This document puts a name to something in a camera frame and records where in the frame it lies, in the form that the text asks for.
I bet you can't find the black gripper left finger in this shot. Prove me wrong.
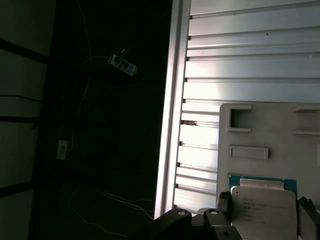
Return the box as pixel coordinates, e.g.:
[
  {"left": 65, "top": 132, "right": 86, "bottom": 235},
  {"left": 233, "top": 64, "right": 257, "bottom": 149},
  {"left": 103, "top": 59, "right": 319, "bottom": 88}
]
[{"left": 129, "top": 190, "right": 241, "bottom": 240}]

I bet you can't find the white plug box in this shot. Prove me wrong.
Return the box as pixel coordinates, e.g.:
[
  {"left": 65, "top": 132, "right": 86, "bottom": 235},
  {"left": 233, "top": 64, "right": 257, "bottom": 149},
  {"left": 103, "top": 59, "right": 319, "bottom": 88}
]
[{"left": 56, "top": 139, "right": 70, "bottom": 160}]

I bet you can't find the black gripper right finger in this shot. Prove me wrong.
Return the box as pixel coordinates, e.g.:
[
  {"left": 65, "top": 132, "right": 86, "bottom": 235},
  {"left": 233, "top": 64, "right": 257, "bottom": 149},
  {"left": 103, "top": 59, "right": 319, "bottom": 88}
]
[{"left": 297, "top": 196, "right": 320, "bottom": 240}]

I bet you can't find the white power strip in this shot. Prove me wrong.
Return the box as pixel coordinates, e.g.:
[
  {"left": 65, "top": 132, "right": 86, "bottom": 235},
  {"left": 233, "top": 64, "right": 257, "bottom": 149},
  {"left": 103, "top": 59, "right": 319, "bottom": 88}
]
[{"left": 108, "top": 52, "right": 138, "bottom": 77}]

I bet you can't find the silver CPU green board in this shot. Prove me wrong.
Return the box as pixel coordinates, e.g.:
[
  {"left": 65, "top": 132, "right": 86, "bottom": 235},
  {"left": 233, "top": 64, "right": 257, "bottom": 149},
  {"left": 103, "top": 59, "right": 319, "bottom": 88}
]
[{"left": 228, "top": 174, "right": 299, "bottom": 240}]

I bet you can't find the grey plastic parts rack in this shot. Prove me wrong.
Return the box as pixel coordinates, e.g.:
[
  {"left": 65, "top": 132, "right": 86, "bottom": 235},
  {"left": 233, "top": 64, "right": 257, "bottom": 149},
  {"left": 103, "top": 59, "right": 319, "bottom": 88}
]
[{"left": 217, "top": 102, "right": 320, "bottom": 240}]

